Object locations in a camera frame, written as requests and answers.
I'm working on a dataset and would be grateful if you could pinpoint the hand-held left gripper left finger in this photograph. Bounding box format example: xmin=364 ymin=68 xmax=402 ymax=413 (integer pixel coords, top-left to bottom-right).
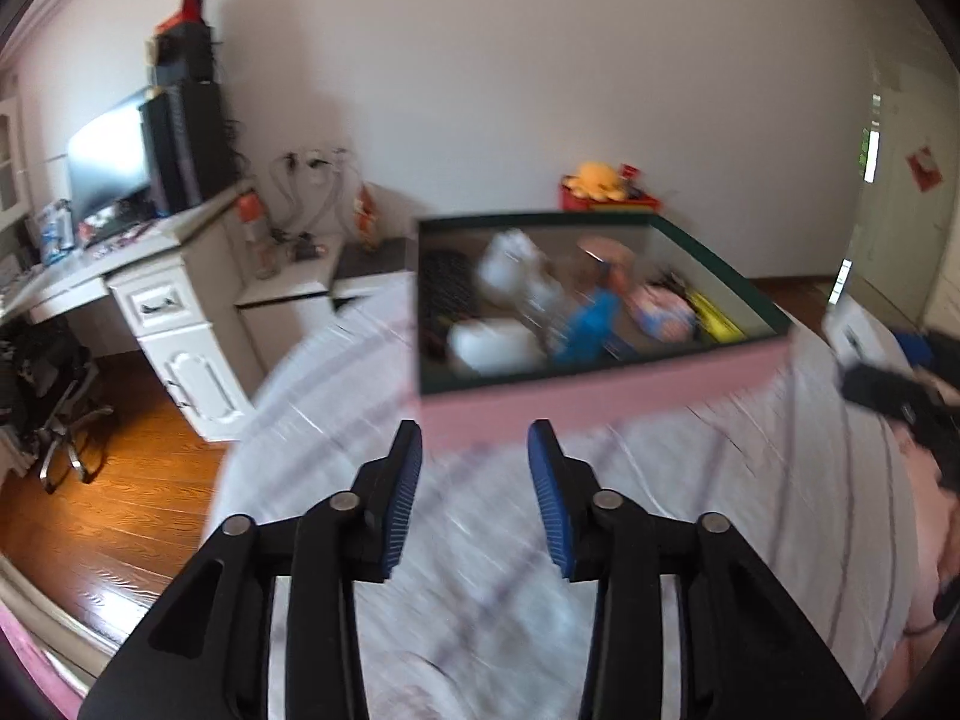
xmin=79 ymin=420 xmax=425 ymax=720

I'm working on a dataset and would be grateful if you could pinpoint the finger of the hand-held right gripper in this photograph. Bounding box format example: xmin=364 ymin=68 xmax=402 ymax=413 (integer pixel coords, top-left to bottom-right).
xmin=898 ymin=328 xmax=939 ymax=373
xmin=840 ymin=364 xmax=943 ymax=430

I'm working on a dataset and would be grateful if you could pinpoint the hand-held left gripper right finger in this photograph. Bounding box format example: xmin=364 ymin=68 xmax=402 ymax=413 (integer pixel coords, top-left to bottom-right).
xmin=527 ymin=420 xmax=871 ymax=720

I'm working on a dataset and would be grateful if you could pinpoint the pink box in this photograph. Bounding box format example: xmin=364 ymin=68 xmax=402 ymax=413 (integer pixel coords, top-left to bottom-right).
xmin=414 ymin=211 xmax=795 ymax=452

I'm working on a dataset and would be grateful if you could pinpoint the white round gadget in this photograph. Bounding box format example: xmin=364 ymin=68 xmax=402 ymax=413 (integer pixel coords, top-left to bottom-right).
xmin=448 ymin=318 xmax=545 ymax=377

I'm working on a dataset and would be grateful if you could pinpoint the blue plastic bar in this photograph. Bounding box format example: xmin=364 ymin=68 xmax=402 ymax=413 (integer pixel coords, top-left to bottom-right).
xmin=558 ymin=288 xmax=624 ymax=365

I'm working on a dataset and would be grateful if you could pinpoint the yellow highlighter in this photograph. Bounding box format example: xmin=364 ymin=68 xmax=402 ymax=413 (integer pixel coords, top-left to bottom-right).
xmin=689 ymin=292 xmax=744 ymax=343

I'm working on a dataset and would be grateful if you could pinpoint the white plastic device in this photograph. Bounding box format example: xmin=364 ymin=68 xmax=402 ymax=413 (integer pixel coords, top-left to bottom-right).
xmin=475 ymin=228 xmax=564 ymax=309

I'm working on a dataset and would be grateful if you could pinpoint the rose gold tin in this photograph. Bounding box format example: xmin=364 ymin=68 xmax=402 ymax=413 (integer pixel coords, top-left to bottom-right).
xmin=577 ymin=235 xmax=639 ymax=272

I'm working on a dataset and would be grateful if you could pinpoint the white door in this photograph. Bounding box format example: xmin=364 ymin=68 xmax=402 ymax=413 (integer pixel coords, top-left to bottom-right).
xmin=851 ymin=52 xmax=960 ymax=323

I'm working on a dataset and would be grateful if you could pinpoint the striped white table cover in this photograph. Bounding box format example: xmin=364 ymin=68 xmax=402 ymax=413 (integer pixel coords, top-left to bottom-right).
xmin=214 ymin=270 xmax=923 ymax=720

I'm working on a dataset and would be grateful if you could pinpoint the red door decoration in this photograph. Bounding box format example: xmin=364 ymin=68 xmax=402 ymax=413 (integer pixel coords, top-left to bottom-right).
xmin=905 ymin=145 xmax=943 ymax=189

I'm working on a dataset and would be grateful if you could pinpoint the white side table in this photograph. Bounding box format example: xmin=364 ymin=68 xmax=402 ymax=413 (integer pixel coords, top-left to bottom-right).
xmin=233 ymin=232 xmax=347 ymax=310

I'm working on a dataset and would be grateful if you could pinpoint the white desk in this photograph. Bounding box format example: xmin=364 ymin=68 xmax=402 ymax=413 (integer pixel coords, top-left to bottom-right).
xmin=0 ymin=178 xmax=265 ymax=445

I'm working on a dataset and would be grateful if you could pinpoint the orange snack bag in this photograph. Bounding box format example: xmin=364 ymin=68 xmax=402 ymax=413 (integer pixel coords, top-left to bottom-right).
xmin=353 ymin=183 xmax=383 ymax=253

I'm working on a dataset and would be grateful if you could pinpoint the red-capped water bottle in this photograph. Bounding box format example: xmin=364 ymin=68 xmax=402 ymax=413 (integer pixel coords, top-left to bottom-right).
xmin=238 ymin=193 xmax=275 ymax=280

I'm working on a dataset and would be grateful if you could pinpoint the red printed box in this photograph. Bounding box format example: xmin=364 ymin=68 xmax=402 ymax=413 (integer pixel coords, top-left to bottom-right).
xmin=558 ymin=175 xmax=665 ymax=215

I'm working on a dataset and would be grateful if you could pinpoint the orange plush octopus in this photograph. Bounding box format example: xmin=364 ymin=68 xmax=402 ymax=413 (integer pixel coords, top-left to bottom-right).
xmin=562 ymin=160 xmax=630 ymax=203

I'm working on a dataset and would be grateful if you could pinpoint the black office chair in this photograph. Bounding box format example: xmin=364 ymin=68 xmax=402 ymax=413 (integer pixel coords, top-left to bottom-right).
xmin=0 ymin=315 xmax=115 ymax=494

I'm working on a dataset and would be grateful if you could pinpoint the black computer tower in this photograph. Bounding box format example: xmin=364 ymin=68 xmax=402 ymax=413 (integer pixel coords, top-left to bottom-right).
xmin=140 ymin=80 xmax=234 ymax=215

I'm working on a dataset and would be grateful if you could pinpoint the blue white box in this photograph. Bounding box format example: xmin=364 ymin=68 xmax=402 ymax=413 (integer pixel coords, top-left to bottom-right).
xmin=37 ymin=198 xmax=77 ymax=265

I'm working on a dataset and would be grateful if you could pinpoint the black computer monitor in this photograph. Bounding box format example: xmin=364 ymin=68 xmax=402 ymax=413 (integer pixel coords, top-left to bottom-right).
xmin=67 ymin=85 xmax=155 ymax=223

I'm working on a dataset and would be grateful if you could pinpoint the black speaker box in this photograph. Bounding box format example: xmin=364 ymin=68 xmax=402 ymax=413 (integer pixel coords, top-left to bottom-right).
xmin=149 ymin=22 xmax=215 ymax=88

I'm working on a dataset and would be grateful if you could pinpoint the white glass-door cabinet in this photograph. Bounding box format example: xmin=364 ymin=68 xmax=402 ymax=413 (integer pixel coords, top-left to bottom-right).
xmin=0 ymin=93 xmax=32 ymax=227

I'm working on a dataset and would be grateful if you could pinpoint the white bed frame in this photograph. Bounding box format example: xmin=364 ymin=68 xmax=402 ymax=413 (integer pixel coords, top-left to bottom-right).
xmin=0 ymin=551 xmax=122 ymax=700

